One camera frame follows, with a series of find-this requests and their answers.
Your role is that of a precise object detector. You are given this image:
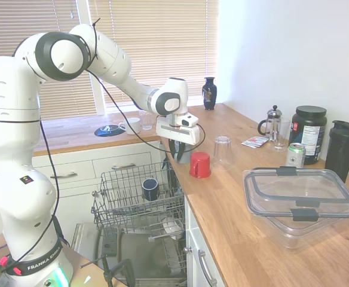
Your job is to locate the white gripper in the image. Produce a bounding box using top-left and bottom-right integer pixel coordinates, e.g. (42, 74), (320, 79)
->
(155, 116), (201, 164)

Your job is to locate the grey ceramic mug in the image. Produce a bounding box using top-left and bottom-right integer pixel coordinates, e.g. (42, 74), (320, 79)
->
(174, 143), (194, 165)

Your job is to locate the red mug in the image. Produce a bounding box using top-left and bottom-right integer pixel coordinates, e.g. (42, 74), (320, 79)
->
(189, 151), (212, 179)

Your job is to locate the dark blue mug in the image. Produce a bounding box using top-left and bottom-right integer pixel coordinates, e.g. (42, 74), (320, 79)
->
(141, 178), (160, 201)

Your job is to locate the stainless dishwasher door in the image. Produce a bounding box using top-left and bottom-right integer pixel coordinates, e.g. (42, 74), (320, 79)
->
(71, 222), (190, 287)

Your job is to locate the clear glass bowl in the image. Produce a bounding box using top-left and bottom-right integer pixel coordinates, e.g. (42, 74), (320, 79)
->
(138, 111), (154, 131)

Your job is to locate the clear upturned tumbler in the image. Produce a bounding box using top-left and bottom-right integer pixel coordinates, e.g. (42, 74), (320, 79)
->
(213, 135), (234, 171)

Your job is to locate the white wide cup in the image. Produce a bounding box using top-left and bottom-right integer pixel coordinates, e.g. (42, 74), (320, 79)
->
(118, 117), (142, 135)

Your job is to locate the black painted vase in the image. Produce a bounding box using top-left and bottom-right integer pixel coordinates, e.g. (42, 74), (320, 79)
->
(202, 77), (218, 111)

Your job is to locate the dark teal plate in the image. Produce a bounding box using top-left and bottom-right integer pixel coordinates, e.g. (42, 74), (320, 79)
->
(94, 123), (127, 138)

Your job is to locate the white cabinet with drawers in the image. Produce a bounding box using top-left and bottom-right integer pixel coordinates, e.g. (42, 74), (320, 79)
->
(0, 142), (169, 243)

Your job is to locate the white cup in lower rack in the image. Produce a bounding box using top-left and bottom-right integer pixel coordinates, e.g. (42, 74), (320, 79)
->
(162, 219), (183, 242)

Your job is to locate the red white paper packet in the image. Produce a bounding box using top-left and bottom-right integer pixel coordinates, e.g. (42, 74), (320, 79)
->
(241, 136), (270, 149)

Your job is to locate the glass French press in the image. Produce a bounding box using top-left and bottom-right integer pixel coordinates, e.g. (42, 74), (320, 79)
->
(257, 105), (283, 142)

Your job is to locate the clear tall drinking glass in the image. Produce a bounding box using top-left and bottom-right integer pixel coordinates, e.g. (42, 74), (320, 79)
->
(272, 118), (291, 153)

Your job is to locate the beige venetian blind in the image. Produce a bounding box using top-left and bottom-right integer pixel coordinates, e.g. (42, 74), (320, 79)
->
(87, 0), (220, 114)
(0, 0), (99, 122)

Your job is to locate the green white drink can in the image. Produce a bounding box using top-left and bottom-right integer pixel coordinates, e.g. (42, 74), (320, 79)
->
(285, 142), (307, 168)

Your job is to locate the black clamp stand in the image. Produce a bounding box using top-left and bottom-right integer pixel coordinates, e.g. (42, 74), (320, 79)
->
(78, 254), (136, 287)

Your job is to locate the black protein powder tub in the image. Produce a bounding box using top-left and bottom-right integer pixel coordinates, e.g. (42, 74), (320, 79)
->
(288, 105), (327, 166)

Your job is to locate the clear plastic lidded container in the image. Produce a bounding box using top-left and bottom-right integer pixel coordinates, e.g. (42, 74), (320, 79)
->
(242, 166), (349, 249)

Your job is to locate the black shaker bottle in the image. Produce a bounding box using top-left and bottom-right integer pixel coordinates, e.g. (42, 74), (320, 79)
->
(324, 120), (349, 184)

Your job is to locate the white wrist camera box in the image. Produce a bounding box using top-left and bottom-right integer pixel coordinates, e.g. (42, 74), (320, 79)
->
(175, 114), (200, 129)

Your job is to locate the grey wire upper dish rack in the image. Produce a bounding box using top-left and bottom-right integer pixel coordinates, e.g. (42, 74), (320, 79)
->
(91, 161), (185, 236)

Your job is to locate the grey wire dish rack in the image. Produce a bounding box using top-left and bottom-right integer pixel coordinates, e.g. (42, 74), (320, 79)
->
(91, 161), (185, 236)
(147, 215), (188, 270)

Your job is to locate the grey wire lower dish rack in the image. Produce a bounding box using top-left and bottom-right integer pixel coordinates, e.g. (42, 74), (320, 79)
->
(147, 215), (188, 270)

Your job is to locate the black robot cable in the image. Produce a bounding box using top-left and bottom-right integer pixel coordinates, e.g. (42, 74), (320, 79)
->
(0, 17), (207, 270)

